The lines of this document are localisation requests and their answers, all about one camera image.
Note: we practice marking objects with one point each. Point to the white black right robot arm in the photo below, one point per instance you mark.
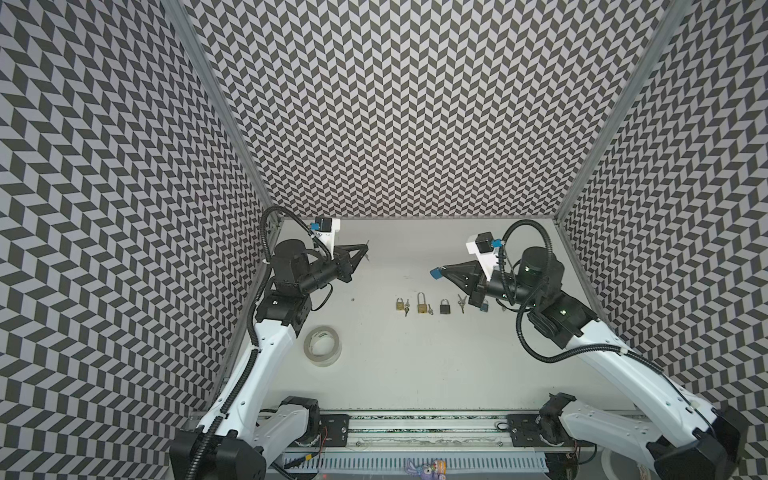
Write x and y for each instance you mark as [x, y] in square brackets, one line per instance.
[682, 436]

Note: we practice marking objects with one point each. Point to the white tape roll bottom right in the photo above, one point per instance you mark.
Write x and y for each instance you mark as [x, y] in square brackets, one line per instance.
[618, 467]

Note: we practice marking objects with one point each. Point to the aluminium corner post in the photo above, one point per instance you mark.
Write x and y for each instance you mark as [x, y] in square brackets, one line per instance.
[661, 37]
[178, 16]

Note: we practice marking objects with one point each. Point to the clear tape roll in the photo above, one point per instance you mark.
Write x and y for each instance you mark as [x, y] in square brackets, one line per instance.
[322, 346]

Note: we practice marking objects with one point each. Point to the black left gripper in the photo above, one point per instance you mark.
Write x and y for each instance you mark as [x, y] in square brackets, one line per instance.
[347, 264]

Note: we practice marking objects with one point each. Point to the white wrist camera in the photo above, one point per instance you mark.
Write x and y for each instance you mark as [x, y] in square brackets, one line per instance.
[324, 230]
[484, 246]

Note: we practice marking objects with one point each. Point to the aluminium left corner post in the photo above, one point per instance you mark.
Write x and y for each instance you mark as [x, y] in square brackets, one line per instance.
[178, 16]

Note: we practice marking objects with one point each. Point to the black padlock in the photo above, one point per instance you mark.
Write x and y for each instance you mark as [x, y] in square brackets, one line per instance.
[445, 307]

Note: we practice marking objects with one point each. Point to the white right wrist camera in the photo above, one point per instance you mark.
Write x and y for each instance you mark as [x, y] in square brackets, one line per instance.
[484, 246]

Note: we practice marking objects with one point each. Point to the loose silver key bunch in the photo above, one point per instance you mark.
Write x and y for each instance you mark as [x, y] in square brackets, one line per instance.
[462, 303]

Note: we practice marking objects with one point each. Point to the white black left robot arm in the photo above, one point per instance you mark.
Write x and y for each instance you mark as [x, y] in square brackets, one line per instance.
[231, 441]

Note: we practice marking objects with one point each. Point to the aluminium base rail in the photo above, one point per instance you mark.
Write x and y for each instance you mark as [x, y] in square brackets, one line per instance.
[466, 442]

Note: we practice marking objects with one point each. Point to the large brass padlock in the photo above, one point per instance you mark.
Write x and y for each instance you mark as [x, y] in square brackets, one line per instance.
[423, 307]

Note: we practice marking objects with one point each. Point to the aluminium right corner post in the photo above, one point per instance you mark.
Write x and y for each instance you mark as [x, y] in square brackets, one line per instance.
[661, 37]

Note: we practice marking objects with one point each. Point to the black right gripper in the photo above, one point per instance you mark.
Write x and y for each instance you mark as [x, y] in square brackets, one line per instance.
[473, 282]

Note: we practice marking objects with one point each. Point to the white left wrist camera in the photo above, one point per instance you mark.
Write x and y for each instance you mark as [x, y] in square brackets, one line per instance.
[324, 230]

